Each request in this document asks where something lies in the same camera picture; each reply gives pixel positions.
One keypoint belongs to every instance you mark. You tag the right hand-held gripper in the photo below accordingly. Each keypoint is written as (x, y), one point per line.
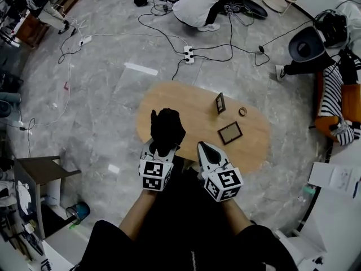
(225, 179)

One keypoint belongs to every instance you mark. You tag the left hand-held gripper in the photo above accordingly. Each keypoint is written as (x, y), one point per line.
(153, 174)

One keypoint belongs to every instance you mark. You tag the person's right forearm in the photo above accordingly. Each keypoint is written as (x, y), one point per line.
(237, 216)

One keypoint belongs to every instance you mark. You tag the person's left forearm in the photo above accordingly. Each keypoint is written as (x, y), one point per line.
(138, 213)

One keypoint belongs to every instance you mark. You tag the oval wooden table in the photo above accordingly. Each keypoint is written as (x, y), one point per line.
(197, 117)

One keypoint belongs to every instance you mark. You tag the white paper sheet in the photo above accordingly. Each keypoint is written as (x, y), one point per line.
(113, 168)

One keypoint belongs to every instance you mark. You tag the brown tape roll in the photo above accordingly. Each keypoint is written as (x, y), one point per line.
(240, 111)

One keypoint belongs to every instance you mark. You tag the person's black clothing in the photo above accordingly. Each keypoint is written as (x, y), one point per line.
(183, 222)

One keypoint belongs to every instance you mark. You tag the white square power strip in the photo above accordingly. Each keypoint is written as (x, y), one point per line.
(189, 55)

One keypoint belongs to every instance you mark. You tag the mint green object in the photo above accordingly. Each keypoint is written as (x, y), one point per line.
(309, 190)

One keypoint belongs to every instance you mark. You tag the blue waste bin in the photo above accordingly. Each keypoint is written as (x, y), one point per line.
(79, 212)

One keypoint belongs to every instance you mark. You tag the white open booklet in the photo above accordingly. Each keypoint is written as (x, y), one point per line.
(335, 175)

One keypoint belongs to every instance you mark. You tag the white long power strip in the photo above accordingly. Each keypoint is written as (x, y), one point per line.
(86, 40)

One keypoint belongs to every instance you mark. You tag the black white striped blanket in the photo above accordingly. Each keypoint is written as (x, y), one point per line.
(331, 95)

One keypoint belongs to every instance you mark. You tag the small striped cloth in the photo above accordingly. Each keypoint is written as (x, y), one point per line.
(345, 131)

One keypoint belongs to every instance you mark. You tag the white worktable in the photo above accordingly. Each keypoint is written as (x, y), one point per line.
(338, 222)

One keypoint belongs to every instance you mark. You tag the white rounded device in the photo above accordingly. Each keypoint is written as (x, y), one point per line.
(24, 197)

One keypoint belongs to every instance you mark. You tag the orange sofa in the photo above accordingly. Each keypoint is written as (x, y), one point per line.
(351, 103)

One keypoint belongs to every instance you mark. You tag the black bag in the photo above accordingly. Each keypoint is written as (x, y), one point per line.
(141, 1)

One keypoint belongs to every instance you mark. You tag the grey shell device with hole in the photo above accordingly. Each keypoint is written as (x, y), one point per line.
(313, 42)

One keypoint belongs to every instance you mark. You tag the black oval tray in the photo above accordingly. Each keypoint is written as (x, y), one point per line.
(255, 8)

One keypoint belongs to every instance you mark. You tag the black cushion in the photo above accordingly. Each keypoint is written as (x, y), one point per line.
(349, 66)

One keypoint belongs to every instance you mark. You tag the black backpack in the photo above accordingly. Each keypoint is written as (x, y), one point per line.
(332, 30)

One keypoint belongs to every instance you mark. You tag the brown flat picture frame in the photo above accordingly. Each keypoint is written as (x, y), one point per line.
(229, 133)

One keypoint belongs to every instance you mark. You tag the black standing picture frame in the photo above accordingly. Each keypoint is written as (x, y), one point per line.
(220, 103)

